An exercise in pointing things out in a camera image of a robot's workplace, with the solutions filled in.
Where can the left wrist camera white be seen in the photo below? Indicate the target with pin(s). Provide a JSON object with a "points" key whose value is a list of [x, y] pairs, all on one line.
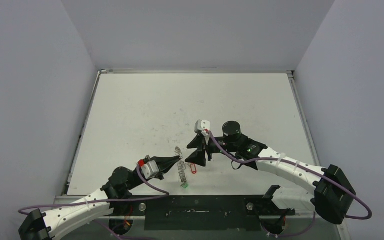
{"points": [[149, 169]]}

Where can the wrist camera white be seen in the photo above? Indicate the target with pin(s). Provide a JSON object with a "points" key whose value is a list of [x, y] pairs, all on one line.
{"points": [[149, 169], [202, 127]]}

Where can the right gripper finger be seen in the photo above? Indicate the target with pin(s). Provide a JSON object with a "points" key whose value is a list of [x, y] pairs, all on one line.
{"points": [[200, 142], [198, 157]]}

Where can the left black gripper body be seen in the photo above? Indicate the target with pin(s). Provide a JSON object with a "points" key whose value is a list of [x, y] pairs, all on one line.
{"points": [[137, 181]]}

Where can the key with red tag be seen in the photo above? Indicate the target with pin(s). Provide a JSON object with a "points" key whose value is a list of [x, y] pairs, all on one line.
{"points": [[193, 168]]}

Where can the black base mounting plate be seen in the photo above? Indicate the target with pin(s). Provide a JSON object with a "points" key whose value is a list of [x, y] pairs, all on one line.
{"points": [[202, 212]]}

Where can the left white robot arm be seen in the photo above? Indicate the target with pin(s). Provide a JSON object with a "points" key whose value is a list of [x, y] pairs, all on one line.
{"points": [[56, 221]]}

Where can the silver keyring disc with rings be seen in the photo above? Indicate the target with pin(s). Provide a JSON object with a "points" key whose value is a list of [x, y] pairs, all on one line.
{"points": [[181, 166]]}

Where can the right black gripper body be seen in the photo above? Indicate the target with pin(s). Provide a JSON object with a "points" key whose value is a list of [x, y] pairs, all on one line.
{"points": [[206, 148]]}

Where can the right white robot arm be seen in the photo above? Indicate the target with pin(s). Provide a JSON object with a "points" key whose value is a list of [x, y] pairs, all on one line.
{"points": [[325, 191]]}

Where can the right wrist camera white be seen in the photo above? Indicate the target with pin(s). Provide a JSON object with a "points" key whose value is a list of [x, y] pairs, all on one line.
{"points": [[202, 127]]}

